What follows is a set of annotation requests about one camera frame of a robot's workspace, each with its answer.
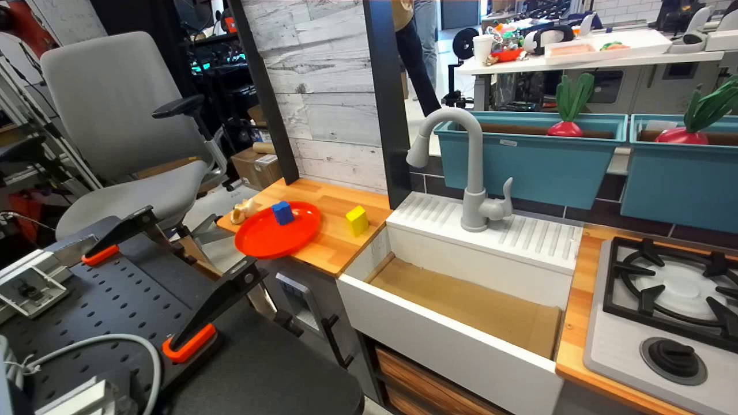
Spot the grey toy stove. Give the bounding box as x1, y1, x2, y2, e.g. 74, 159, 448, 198
583, 236, 738, 415

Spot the right teal planter box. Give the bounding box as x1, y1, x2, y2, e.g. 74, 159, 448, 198
620, 113, 738, 233

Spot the yellow block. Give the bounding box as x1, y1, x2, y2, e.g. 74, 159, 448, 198
344, 205, 370, 235

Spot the teal planter box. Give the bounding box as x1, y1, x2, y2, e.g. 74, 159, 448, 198
433, 109, 630, 212
620, 113, 738, 233

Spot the grey faucet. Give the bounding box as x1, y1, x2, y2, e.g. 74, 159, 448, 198
405, 105, 513, 233

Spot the cardboard box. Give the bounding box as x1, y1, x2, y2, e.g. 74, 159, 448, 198
230, 147, 282, 189

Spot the black orange clamp near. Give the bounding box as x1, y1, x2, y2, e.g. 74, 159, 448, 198
162, 262, 262, 363

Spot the white background table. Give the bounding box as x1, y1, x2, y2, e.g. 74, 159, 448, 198
461, 29, 727, 102

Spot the small wooden toy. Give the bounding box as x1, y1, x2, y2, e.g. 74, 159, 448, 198
229, 198, 258, 225

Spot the radish toy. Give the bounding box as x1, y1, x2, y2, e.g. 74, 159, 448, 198
658, 79, 738, 145
546, 73, 596, 138

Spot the black perforated board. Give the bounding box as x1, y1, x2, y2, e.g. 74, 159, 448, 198
0, 240, 229, 408

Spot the right radish toy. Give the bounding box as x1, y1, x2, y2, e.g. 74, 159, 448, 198
658, 79, 738, 145

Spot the orange plate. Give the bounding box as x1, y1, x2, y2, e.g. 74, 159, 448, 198
236, 201, 322, 258

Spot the grey office chair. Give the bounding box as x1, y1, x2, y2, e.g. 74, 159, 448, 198
41, 29, 223, 240

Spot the black orange clamp far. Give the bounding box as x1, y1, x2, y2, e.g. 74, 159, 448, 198
80, 207, 156, 266

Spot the blue block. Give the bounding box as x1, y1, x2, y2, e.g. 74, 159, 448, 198
271, 201, 296, 225

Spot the white sink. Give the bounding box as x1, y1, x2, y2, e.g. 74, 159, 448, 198
337, 193, 583, 415

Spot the black orange clamp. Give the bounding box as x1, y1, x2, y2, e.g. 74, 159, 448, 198
80, 207, 156, 266
162, 262, 262, 363

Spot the grey cable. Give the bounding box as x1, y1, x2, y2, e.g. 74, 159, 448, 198
6, 332, 165, 415

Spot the left teal planter box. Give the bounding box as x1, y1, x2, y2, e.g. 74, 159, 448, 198
433, 109, 630, 212

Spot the left radish toy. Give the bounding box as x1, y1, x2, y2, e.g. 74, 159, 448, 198
546, 73, 596, 138

